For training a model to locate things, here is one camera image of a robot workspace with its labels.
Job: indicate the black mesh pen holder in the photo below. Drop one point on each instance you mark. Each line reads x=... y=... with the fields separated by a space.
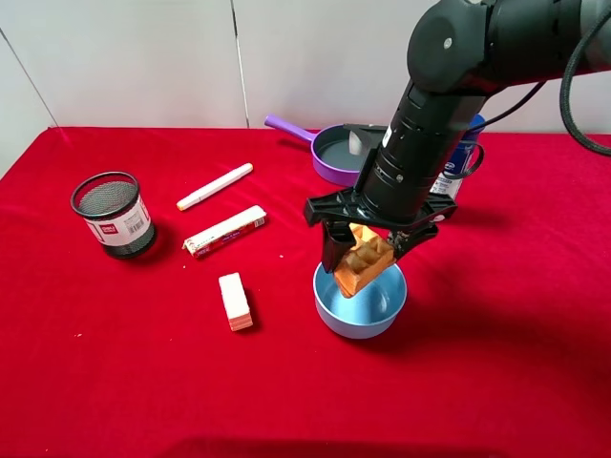
x=112 y=207

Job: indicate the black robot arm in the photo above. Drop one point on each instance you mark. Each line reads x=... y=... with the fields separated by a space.
x=461 y=53

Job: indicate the blue white spray bottle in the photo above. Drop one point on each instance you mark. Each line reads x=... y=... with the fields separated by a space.
x=464 y=161

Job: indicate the purple toy frying pan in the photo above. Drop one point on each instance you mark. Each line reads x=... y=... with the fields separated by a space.
x=338 y=151

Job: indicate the white marker pen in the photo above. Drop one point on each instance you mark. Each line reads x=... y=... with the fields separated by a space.
x=215 y=186

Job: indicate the blue bowl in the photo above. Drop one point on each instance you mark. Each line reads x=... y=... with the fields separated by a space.
x=366 y=315

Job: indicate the orange waffle slice toy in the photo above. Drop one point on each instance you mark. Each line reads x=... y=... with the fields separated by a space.
x=364 y=262

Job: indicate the cream wafer block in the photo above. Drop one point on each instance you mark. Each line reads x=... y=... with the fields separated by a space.
x=235 y=302

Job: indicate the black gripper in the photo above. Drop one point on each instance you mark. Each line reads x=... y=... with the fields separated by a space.
x=395 y=183

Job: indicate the long candy box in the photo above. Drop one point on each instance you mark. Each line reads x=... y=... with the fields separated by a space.
x=216 y=236

